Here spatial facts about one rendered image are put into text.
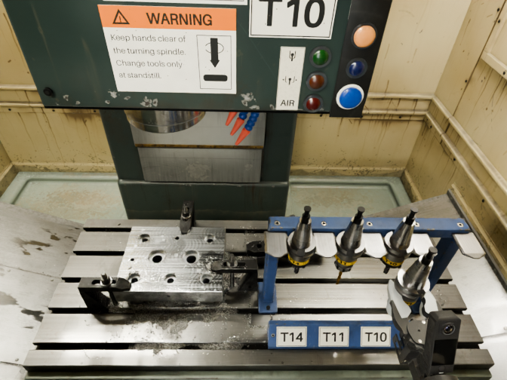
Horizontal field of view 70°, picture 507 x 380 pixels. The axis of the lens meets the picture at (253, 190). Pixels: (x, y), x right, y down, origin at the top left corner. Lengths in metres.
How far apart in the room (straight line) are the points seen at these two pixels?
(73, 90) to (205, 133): 0.81
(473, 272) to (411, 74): 0.84
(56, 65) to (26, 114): 1.45
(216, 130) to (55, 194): 1.04
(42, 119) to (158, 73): 1.50
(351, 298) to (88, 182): 1.44
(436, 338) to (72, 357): 0.84
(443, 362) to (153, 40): 0.68
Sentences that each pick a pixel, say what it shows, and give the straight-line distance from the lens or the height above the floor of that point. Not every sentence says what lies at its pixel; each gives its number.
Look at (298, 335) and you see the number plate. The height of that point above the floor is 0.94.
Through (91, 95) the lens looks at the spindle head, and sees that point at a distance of 0.54.
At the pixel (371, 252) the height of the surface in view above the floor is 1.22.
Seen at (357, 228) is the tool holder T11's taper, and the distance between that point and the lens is 0.80.
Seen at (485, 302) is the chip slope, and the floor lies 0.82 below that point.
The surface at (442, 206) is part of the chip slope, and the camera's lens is 1.66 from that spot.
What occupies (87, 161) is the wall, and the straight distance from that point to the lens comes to 2.04.
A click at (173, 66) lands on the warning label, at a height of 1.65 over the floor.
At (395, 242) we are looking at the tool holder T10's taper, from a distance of 0.86.
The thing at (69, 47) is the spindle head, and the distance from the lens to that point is 0.52.
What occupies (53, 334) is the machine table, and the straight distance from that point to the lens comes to 1.16.
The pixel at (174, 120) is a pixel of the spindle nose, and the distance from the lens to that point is 0.69.
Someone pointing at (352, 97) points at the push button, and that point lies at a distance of 0.51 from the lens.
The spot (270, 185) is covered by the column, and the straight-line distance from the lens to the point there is 1.48.
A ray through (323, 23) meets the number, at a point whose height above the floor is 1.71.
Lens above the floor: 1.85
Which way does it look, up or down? 42 degrees down
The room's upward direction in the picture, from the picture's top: 2 degrees clockwise
